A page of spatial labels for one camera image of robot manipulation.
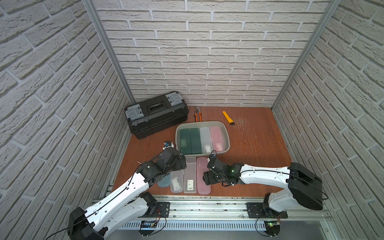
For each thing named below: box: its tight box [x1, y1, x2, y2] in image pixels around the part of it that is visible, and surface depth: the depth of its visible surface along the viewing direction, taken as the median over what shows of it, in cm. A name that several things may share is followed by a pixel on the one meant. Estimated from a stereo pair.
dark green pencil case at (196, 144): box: [190, 128, 202, 154], surface depth 99 cm
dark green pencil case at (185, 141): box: [179, 128, 192, 154], surface depth 99 cm
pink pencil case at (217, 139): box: [210, 126, 225, 152], surface depth 101 cm
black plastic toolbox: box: [124, 91, 189, 140], surface depth 97 cm
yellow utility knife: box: [222, 110, 235, 125], surface depth 113 cm
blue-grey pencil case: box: [157, 172, 171, 188], surface depth 83 cm
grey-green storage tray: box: [175, 121, 231, 157], surface depth 100 cm
